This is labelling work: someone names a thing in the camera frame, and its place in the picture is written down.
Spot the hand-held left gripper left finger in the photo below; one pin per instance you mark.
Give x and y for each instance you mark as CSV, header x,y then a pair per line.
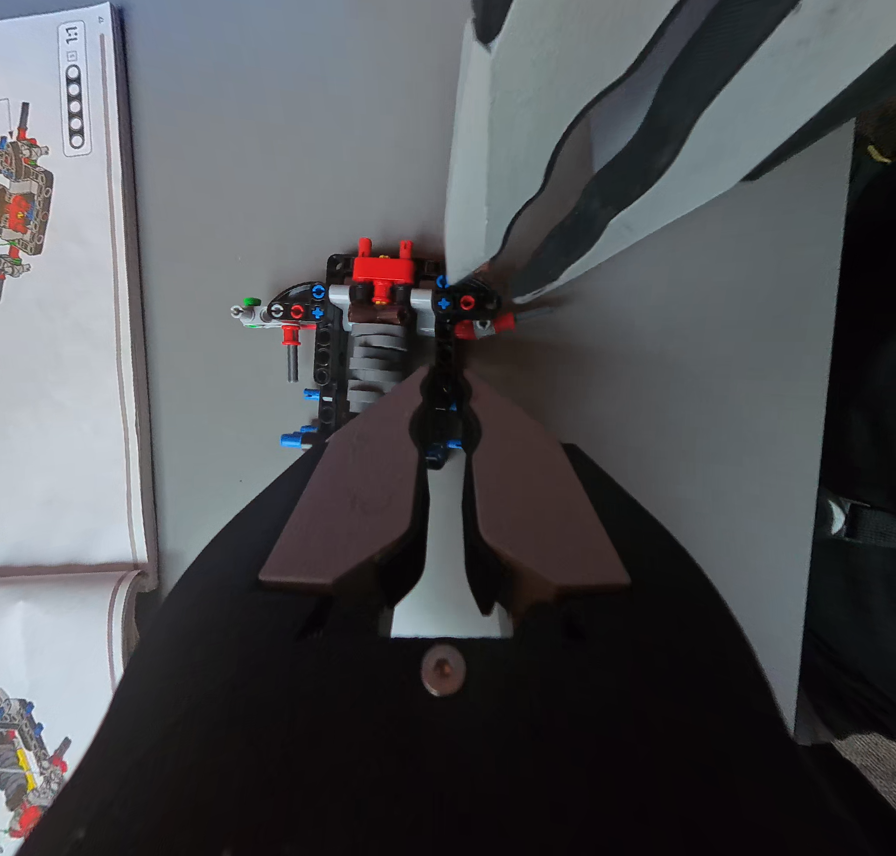
x,y
350,506

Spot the open lego instruction booklet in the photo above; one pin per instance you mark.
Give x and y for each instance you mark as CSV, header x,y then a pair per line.
x,y
70,450

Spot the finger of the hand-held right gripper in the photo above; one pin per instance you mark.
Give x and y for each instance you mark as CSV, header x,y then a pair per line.
x,y
525,100
805,65

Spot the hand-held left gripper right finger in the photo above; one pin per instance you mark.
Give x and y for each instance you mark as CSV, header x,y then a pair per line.
x,y
539,506

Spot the black frame lego assembly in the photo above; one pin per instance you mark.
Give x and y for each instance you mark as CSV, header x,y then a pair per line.
x,y
381,268

